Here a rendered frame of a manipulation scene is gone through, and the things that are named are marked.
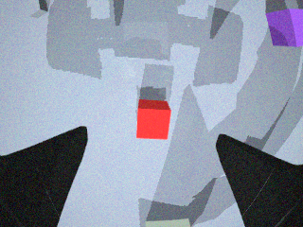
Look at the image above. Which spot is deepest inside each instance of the purple cube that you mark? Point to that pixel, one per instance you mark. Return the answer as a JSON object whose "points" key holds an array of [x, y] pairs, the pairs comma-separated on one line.
{"points": [[286, 27]]}

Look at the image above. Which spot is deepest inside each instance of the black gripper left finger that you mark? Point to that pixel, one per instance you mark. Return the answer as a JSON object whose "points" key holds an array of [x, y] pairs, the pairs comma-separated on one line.
{"points": [[34, 182]]}

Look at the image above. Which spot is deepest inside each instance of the red block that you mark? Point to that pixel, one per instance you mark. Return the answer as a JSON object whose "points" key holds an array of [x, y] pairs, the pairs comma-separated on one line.
{"points": [[152, 120]]}

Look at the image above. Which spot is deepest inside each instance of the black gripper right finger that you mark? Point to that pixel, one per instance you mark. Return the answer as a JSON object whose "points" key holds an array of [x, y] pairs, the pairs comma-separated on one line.
{"points": [[267, 189]]}

